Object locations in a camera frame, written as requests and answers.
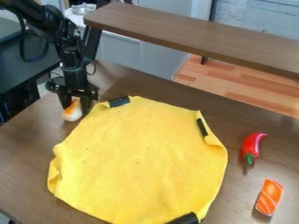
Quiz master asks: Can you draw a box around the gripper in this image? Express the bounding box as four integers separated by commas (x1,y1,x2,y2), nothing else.
45,66,101,115

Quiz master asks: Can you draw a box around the white and orange toy sushi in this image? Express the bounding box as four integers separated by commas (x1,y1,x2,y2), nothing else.
61,96,85,123

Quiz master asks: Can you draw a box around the yellow cloth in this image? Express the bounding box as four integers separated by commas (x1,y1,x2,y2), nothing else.
45,94,229,224

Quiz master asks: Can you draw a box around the brown wooden bench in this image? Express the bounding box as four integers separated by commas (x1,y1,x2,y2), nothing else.
82,2,299,79

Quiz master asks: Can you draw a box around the red toy pepper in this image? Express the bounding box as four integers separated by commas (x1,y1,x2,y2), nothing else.
239,132,269,166

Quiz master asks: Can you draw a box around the orange toy salmon sushi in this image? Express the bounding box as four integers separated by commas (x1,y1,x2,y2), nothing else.
253,178,285,217

